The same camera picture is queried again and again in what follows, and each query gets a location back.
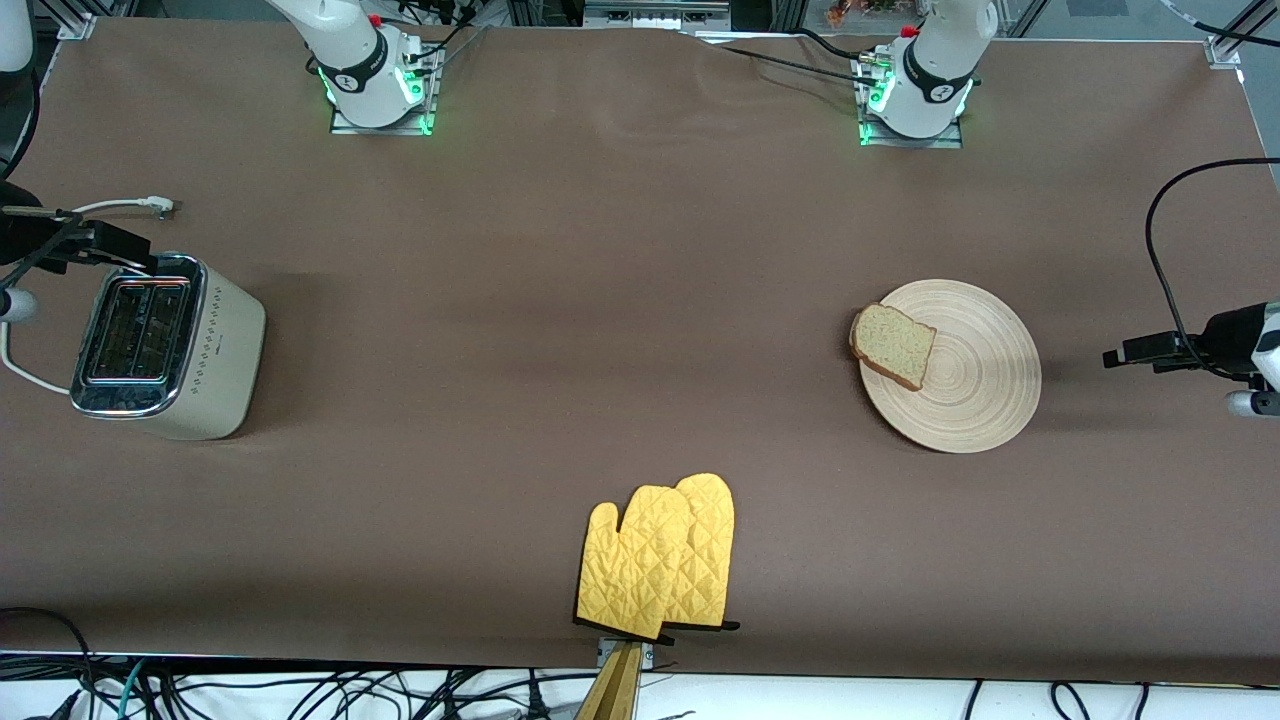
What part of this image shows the round light wooden plate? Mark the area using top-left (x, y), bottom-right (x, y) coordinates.
top-left (858, 279), bottom-right (1042, 454)

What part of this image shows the brown bread slice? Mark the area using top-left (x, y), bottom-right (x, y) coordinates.
top-left (849, 303), bottom-right (938, 392)

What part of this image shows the cream and chrome toaster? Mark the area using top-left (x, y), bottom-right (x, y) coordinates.
top-left (70, 253), bottom-right (267, 441)

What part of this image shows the orange leafy object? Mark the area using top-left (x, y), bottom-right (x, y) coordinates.
top-left (825, 0), bottom-right (906, 26)

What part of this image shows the yellow quilted oven mitt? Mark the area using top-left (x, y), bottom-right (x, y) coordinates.
top-left (660, 473), bottom-right (741, 633)
top-left (575, 486), bottom-right (693, 642)

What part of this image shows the grey power strip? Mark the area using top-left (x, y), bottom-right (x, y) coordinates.
top-left (583, 0), bottom-right (733, 29)

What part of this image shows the white toaster power cable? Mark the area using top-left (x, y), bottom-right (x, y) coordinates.
top-left (0, 196), bottom-right (176, 394)

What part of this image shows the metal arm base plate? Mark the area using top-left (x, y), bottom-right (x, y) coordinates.
top-left (330, 45), bottom-right (439, 136)
top-left (858, 55), bottom-right (966, 149)

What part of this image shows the teal cable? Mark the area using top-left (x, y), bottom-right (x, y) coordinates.
top-left (115, 658), bottom-right (151, 720)

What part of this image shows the small metal post bracket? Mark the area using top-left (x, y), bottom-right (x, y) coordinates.
top-left (597, 638), bottom-right (656, 671)

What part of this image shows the yellow wooden post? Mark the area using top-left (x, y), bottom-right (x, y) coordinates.
top-left (575, 643), bottom-right (643, 720)

